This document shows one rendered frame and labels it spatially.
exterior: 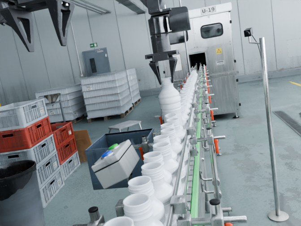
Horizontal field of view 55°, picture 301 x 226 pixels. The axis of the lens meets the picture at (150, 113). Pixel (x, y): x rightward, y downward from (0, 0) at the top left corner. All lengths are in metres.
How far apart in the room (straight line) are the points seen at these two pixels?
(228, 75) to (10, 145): 3.90
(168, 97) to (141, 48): 10.42
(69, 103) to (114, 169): 7.37
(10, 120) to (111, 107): 4.62
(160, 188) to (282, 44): 11.01
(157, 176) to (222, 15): 5.20
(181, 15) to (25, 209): 2.15
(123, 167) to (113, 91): 6.79
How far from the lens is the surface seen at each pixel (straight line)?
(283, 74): 11.44
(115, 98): 7.53
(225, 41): 5.59
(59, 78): 12.52
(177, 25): 0.91
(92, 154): 1.52
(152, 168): 0.53
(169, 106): 0.92
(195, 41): 5.57
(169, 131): 0.71
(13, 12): 0.56
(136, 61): 11.36
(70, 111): 8.13
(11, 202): 2.64
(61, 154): 4.01
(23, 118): 3.17
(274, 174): 2.41
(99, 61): 11.73
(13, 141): 3.28
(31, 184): 2.66
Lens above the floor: 1.34
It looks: 10 degrees down
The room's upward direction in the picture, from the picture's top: 10 degrees counter-clockwise
